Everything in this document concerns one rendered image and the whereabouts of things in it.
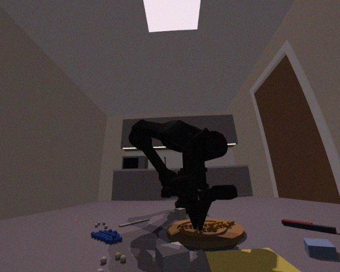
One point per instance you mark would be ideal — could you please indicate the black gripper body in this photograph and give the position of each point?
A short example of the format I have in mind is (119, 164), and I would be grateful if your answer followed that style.
(219, 192)

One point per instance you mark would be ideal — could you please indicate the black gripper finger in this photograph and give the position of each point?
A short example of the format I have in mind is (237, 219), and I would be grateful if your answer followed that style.
(191, 208)
(202, 209)

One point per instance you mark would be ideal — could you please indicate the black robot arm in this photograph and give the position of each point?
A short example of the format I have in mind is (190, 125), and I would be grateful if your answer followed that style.
(196, 145)

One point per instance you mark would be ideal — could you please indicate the brown round bead board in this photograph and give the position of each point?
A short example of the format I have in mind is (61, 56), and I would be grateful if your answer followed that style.
(221, 237)

